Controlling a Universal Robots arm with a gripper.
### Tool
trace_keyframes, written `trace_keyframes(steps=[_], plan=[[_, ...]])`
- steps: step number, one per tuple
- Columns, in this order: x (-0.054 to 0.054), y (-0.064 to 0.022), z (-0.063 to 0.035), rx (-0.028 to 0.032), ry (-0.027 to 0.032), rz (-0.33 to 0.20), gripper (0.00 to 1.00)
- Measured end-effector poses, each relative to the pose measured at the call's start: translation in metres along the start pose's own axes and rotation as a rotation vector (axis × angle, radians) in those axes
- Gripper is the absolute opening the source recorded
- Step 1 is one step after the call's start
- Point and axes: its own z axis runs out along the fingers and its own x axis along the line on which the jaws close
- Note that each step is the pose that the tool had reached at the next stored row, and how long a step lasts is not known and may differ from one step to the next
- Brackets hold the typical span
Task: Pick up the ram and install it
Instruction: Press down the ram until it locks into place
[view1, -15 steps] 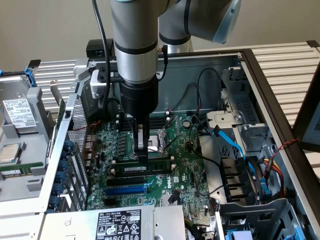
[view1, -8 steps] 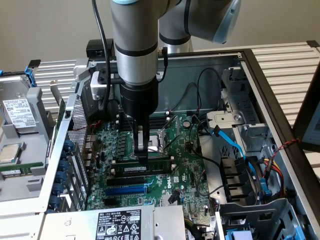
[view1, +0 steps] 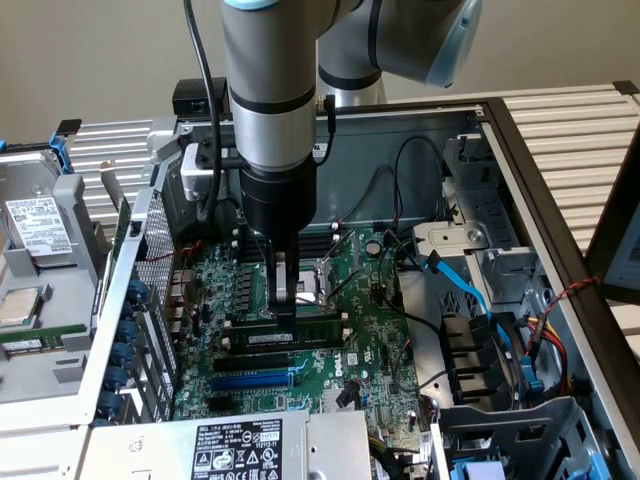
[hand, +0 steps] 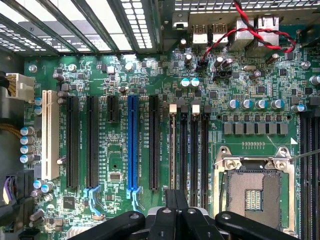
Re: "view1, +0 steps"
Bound grey open PC case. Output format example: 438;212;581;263
74;96;640;480

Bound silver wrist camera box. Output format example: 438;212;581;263
179;142;224;202

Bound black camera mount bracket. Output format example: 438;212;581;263
196;141;246;173

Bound blue expansion slot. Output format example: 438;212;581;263
209;370;295;394

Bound thin black wire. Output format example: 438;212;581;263
344;163;402;225
392;134;447;224

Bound grey power supply unit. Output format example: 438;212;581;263
78;408;374;480

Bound long black expansion slot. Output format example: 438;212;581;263
213;351;292;375

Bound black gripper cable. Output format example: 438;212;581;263
313;92;338;165

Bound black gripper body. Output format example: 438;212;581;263
238;167;318;254

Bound thick black looped cable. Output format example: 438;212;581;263
214;197;247;244

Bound green RAM stick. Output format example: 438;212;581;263
230;319;346;352
0;323;91;355

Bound black power plug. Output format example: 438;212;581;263
338;379;363;410

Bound green Dell motherboard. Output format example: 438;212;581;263
172;225;437;454

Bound black box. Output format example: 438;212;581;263
171;76;232;116

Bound sleeved yellow black wire bundle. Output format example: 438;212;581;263
368;433;404;480

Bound blue flat disk wire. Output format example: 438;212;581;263
418;250;509;351

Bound metal socket cover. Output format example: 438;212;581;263
321;228;362;304

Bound black camera cable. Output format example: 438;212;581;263
182;0;225;225

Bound grey perforated drive cage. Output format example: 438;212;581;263
428;394;620;480

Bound blue plastic wire connector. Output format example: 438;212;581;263
518;355;546;397

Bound green graphics card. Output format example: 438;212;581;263
97;158;135;269

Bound grey metal disk bay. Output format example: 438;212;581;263
411;130;549;310

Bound CPU socket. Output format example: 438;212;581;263
257;259;337;319

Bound black RAM slot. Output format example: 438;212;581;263
222;343;350;358
232;229;340;245
236;238;337;251
237;250;336;265
237;244;336;258

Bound red black twisted wire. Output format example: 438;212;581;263
541;275;602;317
134;238;207;314

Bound grey parts rack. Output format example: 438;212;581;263
0;172;110;407

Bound silver chipset heat sink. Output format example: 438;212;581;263
321;386;352;413

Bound thin metal locking lever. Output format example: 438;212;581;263
326;268;372;304

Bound blue disk carrier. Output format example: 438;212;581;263
0;118;84;177

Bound silver CPU chip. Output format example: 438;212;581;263
0;287;42;330

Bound black fan shroud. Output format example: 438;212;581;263
438;309;527;407

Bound red yellow power wires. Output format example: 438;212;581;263
518;312;577;397

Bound silver hard disk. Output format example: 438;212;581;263
0;151;85;272

